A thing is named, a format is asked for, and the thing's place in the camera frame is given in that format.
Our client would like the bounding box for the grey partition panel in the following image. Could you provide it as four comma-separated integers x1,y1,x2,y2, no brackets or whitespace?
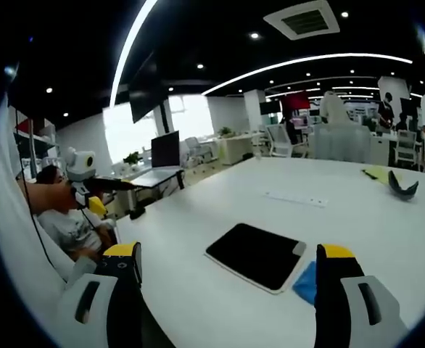
313,123,373,165

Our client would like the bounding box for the metal storage shelf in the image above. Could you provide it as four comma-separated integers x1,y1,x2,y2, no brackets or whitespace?
14,115,60,172

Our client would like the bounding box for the person's white shirt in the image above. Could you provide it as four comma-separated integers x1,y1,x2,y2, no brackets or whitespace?
0,93,76,291

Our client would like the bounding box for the black curved object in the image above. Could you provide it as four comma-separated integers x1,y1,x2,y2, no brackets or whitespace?
387,170,420,203

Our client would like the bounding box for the black computer monitor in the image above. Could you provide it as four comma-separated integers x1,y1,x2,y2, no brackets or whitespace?
150,130,181,169

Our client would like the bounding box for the black cable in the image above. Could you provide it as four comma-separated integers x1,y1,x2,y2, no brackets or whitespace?
15,108,70,286

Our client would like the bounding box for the white office chair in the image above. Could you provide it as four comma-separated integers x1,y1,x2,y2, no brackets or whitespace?
392,129,419,168
265,124,295,158

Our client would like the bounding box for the ceiling air vent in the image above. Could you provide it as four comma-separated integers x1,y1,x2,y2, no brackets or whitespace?
263,0,341,41

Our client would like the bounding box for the red screen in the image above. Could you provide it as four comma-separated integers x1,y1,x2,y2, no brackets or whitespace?
280,91,312,114

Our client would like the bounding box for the yellow cloth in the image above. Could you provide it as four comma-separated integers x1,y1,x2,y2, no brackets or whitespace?
360,165,406,186

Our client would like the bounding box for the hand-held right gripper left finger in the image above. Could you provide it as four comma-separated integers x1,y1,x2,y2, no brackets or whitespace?
55,241,145,348

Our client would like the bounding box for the white power strip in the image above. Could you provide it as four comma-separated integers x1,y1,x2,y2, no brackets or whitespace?
264,190,329,209

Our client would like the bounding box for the black table clamp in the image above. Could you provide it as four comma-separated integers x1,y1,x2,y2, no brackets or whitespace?
128,204,147,221

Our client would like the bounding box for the black tablet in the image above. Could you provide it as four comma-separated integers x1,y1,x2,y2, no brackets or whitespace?
204,222,308,295

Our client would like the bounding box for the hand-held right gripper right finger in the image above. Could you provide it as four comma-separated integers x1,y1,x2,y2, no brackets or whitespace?
313,243,410,348

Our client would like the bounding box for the black wall screen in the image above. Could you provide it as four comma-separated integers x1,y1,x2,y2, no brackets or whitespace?
128,82,163,125

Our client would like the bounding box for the blue cleaning cloth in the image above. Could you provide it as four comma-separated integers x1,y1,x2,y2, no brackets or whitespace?
292,260,319,307

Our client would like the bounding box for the grey desk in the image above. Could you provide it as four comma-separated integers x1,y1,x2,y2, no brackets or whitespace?
130,167,186,191

